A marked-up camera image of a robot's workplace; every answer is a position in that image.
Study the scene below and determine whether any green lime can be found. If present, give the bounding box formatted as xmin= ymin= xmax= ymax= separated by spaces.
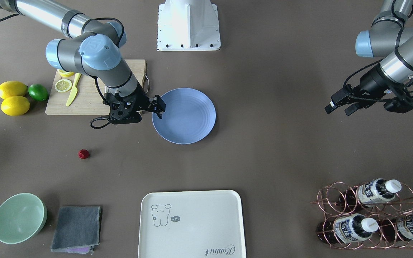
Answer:
xmin=28 ymin=84 xmax=49 ymax=101

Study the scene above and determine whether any yellow lemon upper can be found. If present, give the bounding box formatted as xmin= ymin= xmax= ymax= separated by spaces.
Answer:
xmin=0 ymin=81 xmax=28 ymax=100

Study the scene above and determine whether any lemon slice lower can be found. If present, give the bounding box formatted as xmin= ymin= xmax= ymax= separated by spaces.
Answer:
xmin=54 ymin=79 xmax=72 ymax=93

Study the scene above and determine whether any drink bottle bottom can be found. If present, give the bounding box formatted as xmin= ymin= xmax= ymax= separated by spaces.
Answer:
xmin=380 ymin=214 xmax=413 ymax=242
xmin=316 ymin=213 xmax=379 ymax=245

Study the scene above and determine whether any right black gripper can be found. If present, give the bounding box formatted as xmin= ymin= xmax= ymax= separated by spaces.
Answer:
xmin=105 ymin=86 xmax=166 ymax=124

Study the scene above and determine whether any wooden cutting board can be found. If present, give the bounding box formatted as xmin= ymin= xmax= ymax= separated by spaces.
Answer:
xmin=45 ymin=60 xmax=147 ymax=116

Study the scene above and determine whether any lemon slice upper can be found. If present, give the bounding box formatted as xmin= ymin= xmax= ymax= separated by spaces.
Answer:
xmin=57 ymin=69 xmax=75 ymax=78

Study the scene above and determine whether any grey folded cloth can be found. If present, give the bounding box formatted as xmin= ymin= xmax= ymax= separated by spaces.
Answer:
xmin=50 ymin=206 xmax=102 ymax=254

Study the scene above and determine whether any yellow lemon lower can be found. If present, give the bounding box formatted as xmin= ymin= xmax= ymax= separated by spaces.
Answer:
xmin=1 ymin=95 xmax=30 ymax=116

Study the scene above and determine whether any red strawberry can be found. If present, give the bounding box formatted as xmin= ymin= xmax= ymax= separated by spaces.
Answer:
xmin=78 ymin=149 xmax=90 ymax=159

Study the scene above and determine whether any drink bottle top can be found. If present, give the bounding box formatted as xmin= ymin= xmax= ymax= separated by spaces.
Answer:
xmin=338 ymin=178 xmax=403 ymax=212

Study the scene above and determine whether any cream rabbit tray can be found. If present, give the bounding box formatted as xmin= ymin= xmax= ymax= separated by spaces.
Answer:
xmin=138 ymin=190 xmax=247 ymax=258

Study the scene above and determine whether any copper wire bottle rack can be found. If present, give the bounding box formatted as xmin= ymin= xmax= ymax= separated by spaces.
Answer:
xmin=313 ymin=182 xmax=413 ymax=250

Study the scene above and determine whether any yellow plastic knife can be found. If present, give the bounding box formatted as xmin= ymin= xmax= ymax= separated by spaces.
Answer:
xmin=66 ymin=72 xmax=82 ymax=106

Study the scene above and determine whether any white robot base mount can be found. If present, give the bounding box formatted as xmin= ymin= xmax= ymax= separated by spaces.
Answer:
xmin=156 ymin=0 xmax=221 ymax=51

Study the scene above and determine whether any yellow lemon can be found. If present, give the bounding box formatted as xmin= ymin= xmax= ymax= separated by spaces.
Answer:
xmin=1 ymin=95 xmax=30 ymax=116
xmin=0 ymin=81 xmax=28 ymax=100

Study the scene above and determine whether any green bowl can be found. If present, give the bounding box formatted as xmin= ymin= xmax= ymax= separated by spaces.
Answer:
xmin=0 ymin=193 xmax=47 ymax=244

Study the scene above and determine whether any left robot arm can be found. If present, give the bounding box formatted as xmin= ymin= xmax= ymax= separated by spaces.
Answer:
xmin=325 ymin=0 xmax=413 ymax=116

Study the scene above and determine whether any drink bottle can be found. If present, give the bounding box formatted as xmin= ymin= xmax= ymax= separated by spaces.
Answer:
xmin=380 ymin=214 xmax=413 ymax=242
xmin=316 ymin=213 xmax=379 ymax=245
xmin=338 ymin=178 xmax=403 ymax=212

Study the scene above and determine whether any lemon slice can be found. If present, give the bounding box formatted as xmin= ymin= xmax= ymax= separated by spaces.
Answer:
xmin=57 ymin=69 xmax=75 ymax=78
xmin=54 ymin=79 xmax=72 ymax=93

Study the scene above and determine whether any blue plate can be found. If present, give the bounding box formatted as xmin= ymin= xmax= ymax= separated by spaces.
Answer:
xmin=152 ymin=88 xmax=216 ymax=145

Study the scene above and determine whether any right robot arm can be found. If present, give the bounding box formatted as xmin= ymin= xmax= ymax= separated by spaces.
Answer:
xmin=0 ymin=0 xmax=166 ymax=124

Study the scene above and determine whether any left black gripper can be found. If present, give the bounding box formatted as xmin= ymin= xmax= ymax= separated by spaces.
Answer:
xmin=324 ymin=64 xmax=413 ymax=116

